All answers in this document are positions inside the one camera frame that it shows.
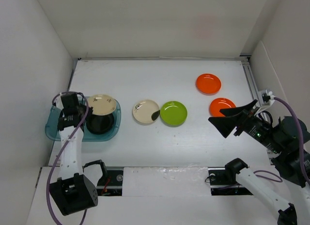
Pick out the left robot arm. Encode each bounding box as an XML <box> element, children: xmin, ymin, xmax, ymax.
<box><xmin>47</xmin><ymin>92</ymin><xmax>98</xmax><ymax>216</ymax></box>

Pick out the orange plate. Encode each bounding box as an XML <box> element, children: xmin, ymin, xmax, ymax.
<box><xmin>209</xmin><ymin>97</ymin><xmax>236</xmax><ymax>117</ymax></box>
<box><xmin>196</xmin><ymin>73</ymin><xmax>221</xmax><ymax>94</ymax></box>

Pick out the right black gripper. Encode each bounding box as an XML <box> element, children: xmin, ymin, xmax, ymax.
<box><xmin>208</xmin><ymin>98</ymin><xmax>284</xmax><ymax>153</ymax></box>

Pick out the orange plate lower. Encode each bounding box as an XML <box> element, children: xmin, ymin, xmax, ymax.
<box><xmin>209</xmin><ymin>97</ymin><xmax>236</xmax><ymax>117</ymax></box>

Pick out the teal plastic bin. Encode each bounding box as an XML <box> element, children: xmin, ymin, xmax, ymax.
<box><xmin>45</xmin><ymin>100</ymin><xmax>121</xmax><ymax>142</ymax></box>

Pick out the green plate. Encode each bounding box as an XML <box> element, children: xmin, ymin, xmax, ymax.
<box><xmin>160</xmin><ymin>101</ymin><xmax>188</xmax><ymax>127</ymax></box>

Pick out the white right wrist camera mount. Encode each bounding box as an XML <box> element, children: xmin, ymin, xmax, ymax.
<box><xmin>256</xmin><ymin>89</ymin><xmax>275</xmax><ymax>114</ymax></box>

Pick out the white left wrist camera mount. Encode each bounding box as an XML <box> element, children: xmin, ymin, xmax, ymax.
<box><xmin>53</xmin><ymin>97</ymin><xmax>63</xmax><ymax>110</ymax></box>

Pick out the orange plate upper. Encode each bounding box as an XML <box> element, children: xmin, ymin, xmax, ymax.
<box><xmin>196</xmin><ymin>73</ymin><xmax>221</xmax><ymax>94</ymax></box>

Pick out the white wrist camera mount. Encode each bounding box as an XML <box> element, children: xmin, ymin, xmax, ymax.
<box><xmin>256</xmin><ymin>89</ymin><xmax>275</xmax><ymax>114</ymax></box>
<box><xmin>53</xmin><ymin>97</ymin><xmax>63</xmax><ymax>110</ymax></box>

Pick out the beige plate with black patch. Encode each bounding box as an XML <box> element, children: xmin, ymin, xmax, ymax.
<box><xmin>132</xmin><ymin>99</ymin><xmax>160</xmax><ymax>125</ymax></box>

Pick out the beige plate with flowers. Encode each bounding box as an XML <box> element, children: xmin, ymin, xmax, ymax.
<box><xmin>87</xmin><ymin>94</ymin><xmax>117</xmax><ymax>116</ymax></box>

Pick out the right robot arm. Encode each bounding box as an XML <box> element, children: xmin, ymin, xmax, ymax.
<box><xmin>206</xmin><ymin>101</ymin><xmax>310</xmax><ymax>225</ymax></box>

